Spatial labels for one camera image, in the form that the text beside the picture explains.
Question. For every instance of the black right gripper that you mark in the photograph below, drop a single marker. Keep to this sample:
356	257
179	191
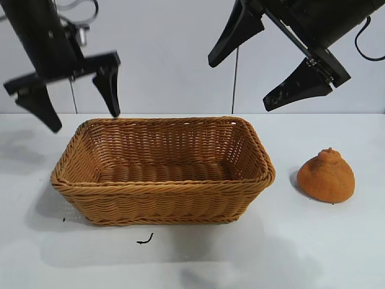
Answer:
316	21

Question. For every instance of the brown wicker basket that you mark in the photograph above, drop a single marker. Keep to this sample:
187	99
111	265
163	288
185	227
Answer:
162	198

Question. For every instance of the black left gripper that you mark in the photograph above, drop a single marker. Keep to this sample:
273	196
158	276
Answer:
42	39

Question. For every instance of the black curved debris strip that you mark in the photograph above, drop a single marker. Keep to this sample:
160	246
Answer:
148	240

